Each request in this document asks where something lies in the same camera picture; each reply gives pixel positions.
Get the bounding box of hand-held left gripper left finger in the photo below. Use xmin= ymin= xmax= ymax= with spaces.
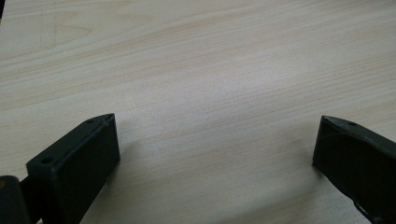
xmin=20 ymin=113 xmax=121 ymax=224

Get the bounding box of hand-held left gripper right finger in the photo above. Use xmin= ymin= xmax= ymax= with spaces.
xmin=312 ymin=115 xmax=396 ymax=224

